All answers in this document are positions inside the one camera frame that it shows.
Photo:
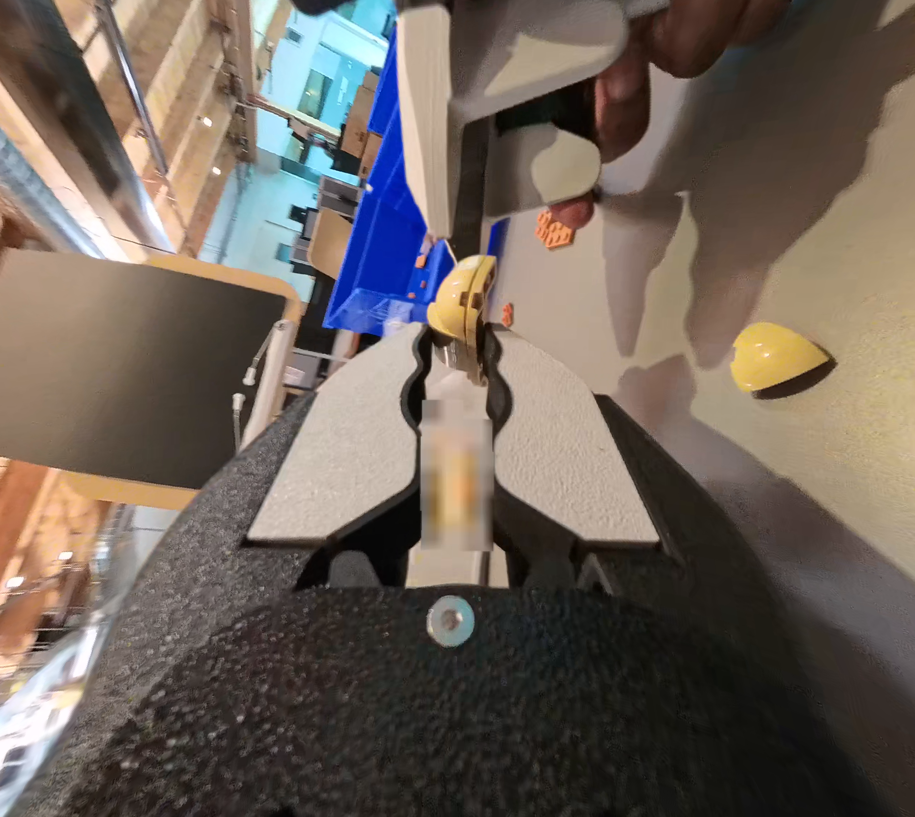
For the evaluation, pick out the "stack of cardboard boxes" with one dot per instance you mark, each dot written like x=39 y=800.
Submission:
x=361 y=124

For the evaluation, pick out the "tan dome brick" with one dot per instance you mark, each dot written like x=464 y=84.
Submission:
x=775 y=352

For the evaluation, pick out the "grey desk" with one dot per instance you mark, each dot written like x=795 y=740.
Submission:
x=786 y=224

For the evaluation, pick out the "black board with wooden rim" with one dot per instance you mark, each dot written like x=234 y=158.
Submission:
x=129 y=367

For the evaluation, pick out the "white metal bracket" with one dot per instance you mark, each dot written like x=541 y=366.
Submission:
x=268 y=374

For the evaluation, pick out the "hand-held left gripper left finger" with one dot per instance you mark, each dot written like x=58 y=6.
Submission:
x=336 y=467

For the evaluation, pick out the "tan curved brick assembly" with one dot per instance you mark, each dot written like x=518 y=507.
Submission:
x=464 y=302

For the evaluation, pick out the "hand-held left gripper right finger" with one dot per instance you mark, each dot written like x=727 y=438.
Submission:
x=572 y=467

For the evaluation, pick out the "dark shiny metal column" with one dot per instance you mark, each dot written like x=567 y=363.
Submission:
x=64 y=81

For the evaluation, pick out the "reddish brown six-stud plate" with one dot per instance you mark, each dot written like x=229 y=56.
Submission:
x=555 y=231

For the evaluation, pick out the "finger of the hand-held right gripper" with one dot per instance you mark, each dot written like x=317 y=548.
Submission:
x=425 y=117

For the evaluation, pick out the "light wooden chair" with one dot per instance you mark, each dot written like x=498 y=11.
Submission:
x=330 y=245

